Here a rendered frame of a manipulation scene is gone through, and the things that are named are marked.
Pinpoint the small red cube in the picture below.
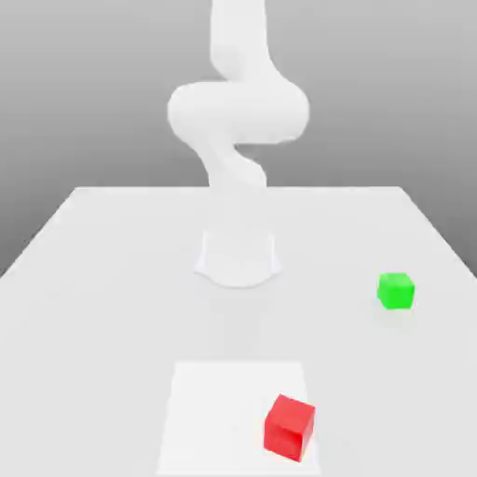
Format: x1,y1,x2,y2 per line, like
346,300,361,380
263,393,317,464

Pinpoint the small green cube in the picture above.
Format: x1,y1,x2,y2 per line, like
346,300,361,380
375,271,416,311

